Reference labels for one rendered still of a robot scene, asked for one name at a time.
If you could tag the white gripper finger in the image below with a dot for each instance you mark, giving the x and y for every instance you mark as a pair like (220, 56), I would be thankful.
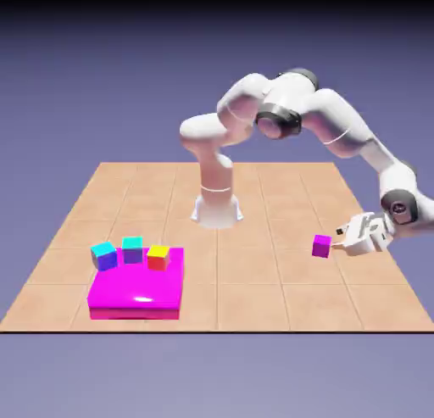
(337, 245)
(340, 231)

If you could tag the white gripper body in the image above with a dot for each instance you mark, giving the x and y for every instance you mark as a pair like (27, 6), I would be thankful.
(356, 236)

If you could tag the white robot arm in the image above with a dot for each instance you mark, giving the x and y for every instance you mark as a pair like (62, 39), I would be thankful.
(215, 173)

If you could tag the small purple cube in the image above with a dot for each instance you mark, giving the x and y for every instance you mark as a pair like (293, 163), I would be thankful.
(321, 246)

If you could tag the small yellow cube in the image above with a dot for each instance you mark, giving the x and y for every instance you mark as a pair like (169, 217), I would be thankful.
(158, 258)

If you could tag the small cyan cube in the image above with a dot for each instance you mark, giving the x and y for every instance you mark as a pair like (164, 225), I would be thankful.
(132, 251)
(104, 257)

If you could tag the large magenta box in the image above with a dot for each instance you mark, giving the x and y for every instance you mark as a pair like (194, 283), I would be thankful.
(139, 289)

